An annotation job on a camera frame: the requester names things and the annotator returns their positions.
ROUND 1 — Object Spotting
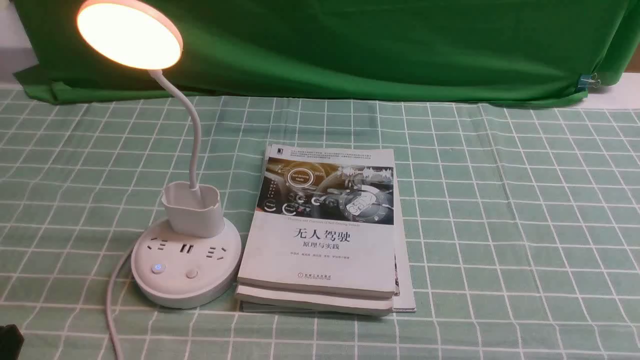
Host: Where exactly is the white desk lamp with socket base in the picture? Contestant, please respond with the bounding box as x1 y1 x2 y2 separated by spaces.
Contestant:
77 0 242 309

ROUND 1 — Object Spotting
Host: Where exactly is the black object at corner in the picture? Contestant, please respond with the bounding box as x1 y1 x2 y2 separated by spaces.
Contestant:
0 324 25 360

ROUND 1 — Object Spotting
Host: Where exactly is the blue binder clip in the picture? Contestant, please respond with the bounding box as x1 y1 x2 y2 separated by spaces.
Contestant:
576 73 601 92

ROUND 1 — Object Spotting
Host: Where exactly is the green checked tablecloth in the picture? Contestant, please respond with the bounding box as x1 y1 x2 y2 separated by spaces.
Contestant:
0 88 640 360

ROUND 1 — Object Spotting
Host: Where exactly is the green backdrop cloth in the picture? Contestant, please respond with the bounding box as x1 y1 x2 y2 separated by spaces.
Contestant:
11 0 640 109

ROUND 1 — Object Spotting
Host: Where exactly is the white lamp power cable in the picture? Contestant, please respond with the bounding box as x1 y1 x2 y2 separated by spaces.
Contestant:
104 242 136 360

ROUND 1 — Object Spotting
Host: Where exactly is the top white self-driving book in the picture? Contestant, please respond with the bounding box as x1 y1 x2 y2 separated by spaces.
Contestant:
237 144 396 299

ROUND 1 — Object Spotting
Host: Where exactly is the bottom thin book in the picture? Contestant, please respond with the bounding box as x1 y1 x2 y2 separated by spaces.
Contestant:
241 228 416 313

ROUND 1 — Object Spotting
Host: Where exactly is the middle white book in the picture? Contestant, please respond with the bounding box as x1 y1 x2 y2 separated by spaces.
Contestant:
235 285 394 317

